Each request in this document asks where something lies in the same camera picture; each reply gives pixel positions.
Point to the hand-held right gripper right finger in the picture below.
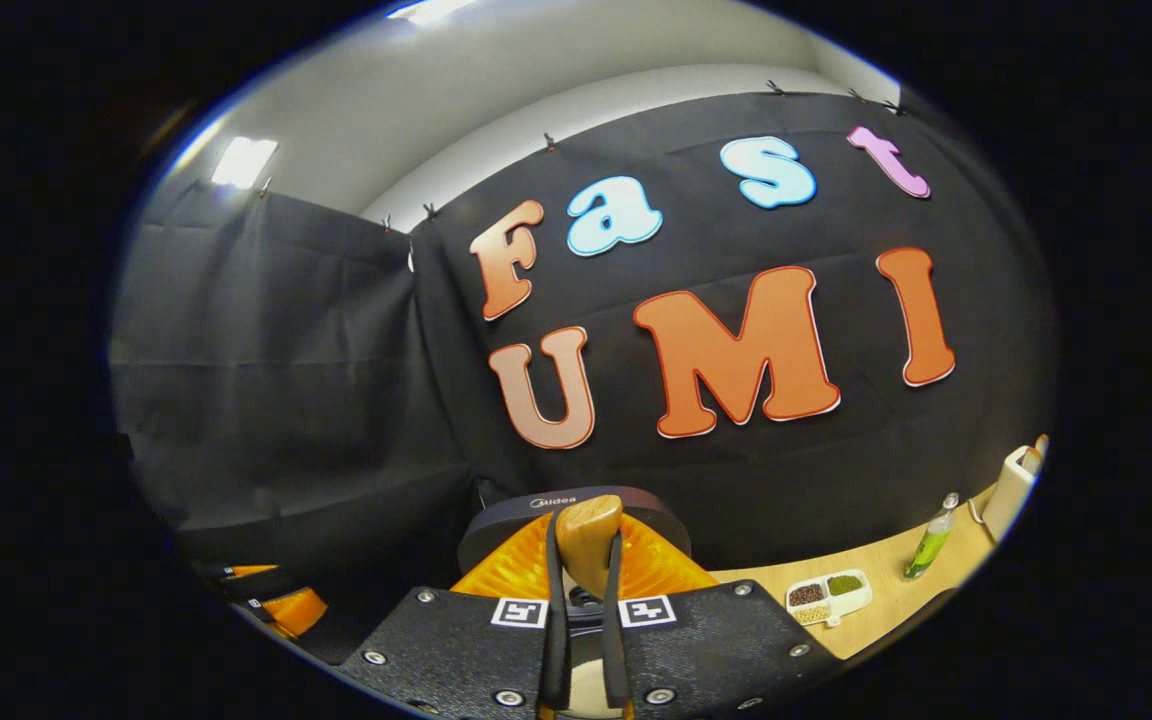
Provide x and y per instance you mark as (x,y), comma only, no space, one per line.
(614,650)

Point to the row of black cloth clips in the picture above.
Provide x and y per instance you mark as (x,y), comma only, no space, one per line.
(549,143)

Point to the wooden spoon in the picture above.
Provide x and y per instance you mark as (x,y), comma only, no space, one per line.
(588,540)

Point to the dark grey rice cooker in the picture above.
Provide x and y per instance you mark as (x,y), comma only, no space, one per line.
(506,510)

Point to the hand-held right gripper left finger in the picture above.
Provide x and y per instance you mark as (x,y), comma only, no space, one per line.
(556,650)

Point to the white toaster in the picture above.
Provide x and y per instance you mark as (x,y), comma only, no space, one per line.
(1006,495)

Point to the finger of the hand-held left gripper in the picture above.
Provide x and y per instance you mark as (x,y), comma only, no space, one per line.
(296,612)
(246,572)

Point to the black backdrop cloth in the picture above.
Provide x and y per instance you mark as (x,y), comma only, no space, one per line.
(286,400)

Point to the green drink bottle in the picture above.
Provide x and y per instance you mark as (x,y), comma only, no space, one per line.
(928,550)

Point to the white divided bean dish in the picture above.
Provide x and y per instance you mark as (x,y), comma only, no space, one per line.
(829,600)

